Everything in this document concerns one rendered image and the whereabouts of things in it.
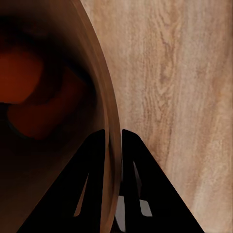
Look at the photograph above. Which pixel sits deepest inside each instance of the trash can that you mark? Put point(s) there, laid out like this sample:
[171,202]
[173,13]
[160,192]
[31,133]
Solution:
[28,168]

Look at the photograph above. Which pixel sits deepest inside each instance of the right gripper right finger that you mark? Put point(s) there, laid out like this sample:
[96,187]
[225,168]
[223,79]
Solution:
[169,212]

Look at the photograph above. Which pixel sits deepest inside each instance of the can of soda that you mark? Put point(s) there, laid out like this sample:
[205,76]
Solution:
[28,76]
[36,122]

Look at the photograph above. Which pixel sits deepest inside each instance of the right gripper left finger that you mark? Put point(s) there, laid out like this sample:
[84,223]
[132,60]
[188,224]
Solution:
[55,211]

